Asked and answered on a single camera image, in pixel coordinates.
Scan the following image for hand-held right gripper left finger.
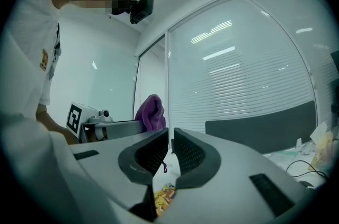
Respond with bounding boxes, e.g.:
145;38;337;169
69;127;170;223

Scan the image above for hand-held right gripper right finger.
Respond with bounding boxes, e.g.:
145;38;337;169
161;127;316;224

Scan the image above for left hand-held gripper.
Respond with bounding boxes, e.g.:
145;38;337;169
65;101;148;144

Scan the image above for purple cloth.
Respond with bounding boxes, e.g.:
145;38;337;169
134;94;168;174

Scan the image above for colourful printed cloth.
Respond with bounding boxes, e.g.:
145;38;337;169
153;183;177;218

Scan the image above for person's left forearm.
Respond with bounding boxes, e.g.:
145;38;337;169
35;105;80;145

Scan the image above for clear zip bag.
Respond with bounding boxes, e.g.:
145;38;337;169
264;148;300;159

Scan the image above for black monitor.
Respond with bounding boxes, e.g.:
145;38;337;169
205;100;318;155

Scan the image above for plastic snack bag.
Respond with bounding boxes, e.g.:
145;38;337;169
309;122;339;168

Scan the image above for white window blinds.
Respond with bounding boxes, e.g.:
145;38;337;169
167;0;318;137

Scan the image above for person's white shirt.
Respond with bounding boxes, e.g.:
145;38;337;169
5;0;63;123

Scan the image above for black head-worn camera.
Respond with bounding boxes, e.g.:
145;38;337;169
129;0;155;25

